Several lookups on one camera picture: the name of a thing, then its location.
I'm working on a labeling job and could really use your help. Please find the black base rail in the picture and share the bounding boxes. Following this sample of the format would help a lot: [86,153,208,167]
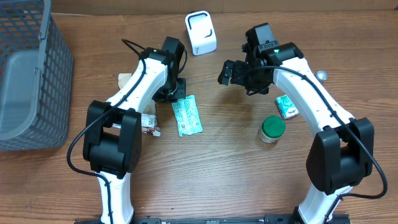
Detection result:
[74,213,351,224]

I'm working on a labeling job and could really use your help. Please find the teal wet wipes pack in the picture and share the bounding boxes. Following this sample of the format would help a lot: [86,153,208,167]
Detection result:
[172,95,203,137]

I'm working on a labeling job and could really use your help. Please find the grey plastic mesh basket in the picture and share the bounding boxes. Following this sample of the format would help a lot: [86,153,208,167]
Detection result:
[1,0,74,151]

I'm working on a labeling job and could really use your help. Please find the yellow liquid bottle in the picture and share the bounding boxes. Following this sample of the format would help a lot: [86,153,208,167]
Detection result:
[316,70,328,82]

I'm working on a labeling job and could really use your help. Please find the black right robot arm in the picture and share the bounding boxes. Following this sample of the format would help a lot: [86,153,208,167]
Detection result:
[218,42,374,223]

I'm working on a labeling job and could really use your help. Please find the small teal tissue pack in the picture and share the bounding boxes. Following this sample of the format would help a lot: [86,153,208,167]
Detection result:
[275,95,299,119]

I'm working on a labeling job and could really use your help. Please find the white barcode scanner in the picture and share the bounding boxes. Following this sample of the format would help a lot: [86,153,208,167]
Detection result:
[185,11,217,56]

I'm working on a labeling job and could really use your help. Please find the green lid jar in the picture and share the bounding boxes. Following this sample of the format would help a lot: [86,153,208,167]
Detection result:
[258,116,285,144]

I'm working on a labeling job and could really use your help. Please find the brown snack bag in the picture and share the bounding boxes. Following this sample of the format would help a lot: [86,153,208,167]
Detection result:
[118,73,161,137]

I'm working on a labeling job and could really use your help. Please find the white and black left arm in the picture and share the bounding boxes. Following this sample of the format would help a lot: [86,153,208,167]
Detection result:
[82,48,187,223]

